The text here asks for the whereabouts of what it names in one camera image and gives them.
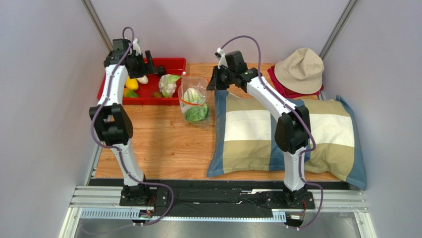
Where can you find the white radish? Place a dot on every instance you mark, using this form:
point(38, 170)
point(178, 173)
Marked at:
point(143, 80)

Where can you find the dark avocado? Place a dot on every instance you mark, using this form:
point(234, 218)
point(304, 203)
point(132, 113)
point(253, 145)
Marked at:
point(161, 70)

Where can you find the green orange mango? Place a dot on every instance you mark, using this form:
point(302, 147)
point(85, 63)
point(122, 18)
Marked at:
point(128, 93)

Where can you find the white cauliflower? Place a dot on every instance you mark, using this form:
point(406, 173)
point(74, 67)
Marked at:
point(167, 84)

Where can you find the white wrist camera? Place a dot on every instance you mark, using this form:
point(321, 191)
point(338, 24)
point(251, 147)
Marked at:
point(136, 51)
point(220, 55)

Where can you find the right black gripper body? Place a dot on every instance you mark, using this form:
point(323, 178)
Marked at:
point(215, 78)

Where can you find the plaid pillow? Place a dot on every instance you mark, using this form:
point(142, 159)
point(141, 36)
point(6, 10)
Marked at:
point(245, 130)

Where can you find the yellow bell pepper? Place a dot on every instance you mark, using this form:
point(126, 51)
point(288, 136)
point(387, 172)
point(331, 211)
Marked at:
point(132, 84)

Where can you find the olive green fruit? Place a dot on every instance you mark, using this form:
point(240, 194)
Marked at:
point(157, 94)

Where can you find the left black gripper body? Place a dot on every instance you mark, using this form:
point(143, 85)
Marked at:
point(138, 66)

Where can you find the clear zip top bag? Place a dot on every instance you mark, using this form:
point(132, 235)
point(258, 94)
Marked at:
point(197, 82)

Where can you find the beige bucket hat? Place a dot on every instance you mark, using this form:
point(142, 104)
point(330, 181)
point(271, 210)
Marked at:
point(301, 72)

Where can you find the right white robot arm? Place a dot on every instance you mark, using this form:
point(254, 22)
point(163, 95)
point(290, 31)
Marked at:
point(292, 133)

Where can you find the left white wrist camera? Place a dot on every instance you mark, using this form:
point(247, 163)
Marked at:
point(136, 51)

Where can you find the red plastic bin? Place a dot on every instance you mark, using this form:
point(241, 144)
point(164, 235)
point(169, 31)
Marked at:
point(164, 99)

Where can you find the green lettuce cabbage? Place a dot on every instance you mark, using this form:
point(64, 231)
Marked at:
point(195, 108)

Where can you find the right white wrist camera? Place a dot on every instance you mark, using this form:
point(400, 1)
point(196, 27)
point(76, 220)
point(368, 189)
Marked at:
point(220, 55)

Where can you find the red cloth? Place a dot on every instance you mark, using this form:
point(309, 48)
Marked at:
point(285, 92)

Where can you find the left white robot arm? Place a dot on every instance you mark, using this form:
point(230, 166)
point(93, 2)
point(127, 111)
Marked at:
point(111, 126)

